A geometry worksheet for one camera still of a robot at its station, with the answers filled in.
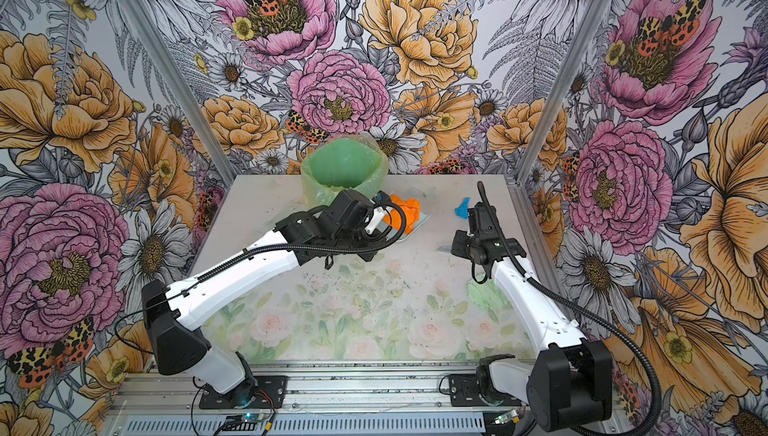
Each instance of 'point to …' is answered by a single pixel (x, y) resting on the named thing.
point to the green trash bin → (342, 163)
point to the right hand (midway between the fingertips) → (461, 251)
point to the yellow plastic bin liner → (339, 163)
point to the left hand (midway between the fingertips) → (375, 244)
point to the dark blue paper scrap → (462, 210)
